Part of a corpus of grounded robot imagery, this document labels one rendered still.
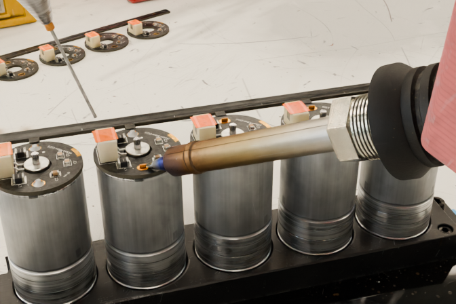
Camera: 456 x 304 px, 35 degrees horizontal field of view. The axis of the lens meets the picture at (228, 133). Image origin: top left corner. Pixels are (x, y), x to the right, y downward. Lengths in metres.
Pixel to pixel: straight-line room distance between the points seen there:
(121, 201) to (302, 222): 0.06
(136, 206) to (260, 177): 0.04
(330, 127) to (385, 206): 0.09
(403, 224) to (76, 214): 0.10
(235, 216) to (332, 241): 0.04
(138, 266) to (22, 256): 0.03
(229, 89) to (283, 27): 0.08
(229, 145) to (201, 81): 0.20
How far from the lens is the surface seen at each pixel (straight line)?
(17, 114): 0.36
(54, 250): 0.21
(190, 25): 0.45
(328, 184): 0.22
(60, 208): 0.20
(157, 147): 0.21
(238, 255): 0.23
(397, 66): 0.15
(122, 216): 0.21
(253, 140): 0.17
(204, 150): 0.18
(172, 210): 0.21
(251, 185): 0.21
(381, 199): 0.24
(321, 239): 0.23
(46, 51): 0.41
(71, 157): 0.21
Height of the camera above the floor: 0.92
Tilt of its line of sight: 31 degrees down
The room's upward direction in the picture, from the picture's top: straight up
